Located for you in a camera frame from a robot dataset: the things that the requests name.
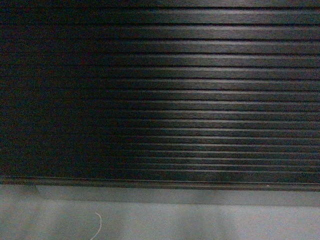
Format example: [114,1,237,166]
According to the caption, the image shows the thin white cable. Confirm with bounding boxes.
[90,212,103,240]

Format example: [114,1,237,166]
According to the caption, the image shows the black slatted checkout counter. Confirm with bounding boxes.
[0,0,320,207]

